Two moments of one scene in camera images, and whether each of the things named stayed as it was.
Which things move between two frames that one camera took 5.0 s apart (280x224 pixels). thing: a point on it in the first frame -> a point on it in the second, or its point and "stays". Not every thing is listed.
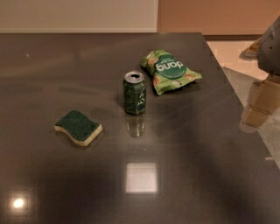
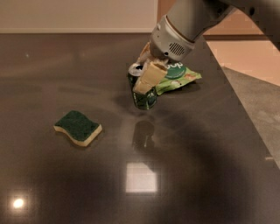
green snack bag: (168, 73) stays
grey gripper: (270, 52) -> (168, 40)
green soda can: (134, 87) -> (146, 100)
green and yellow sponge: (80, 128) stays
